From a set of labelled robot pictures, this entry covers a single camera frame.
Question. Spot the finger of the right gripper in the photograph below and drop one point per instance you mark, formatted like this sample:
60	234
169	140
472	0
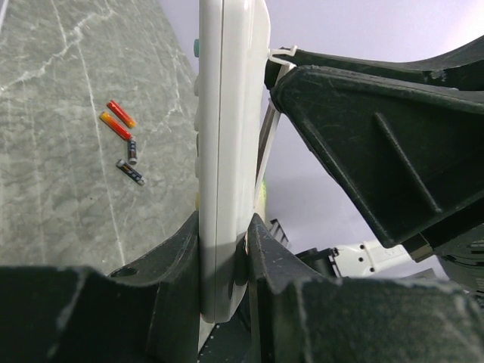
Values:
409	156
461	68

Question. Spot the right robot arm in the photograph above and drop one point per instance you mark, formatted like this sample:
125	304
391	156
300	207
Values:
461	257

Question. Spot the remote battery cover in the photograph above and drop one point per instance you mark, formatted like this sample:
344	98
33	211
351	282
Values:
272	115

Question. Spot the red orange battery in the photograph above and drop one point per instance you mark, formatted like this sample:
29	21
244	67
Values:
115	108
114	125

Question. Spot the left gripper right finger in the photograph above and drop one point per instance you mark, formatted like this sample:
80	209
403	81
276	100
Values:
298	315

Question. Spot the dark battery lower middle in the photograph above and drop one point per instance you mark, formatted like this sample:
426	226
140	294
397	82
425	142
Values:
132	152

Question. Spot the white remote control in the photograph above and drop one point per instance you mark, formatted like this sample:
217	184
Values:
233	50

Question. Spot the dark battery lowest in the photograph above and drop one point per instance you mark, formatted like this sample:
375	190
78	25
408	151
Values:
130	172

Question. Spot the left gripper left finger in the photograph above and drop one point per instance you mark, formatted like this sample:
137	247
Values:
146	311

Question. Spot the white napa cabbage toy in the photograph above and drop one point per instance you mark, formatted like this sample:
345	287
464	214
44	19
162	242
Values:
260	205

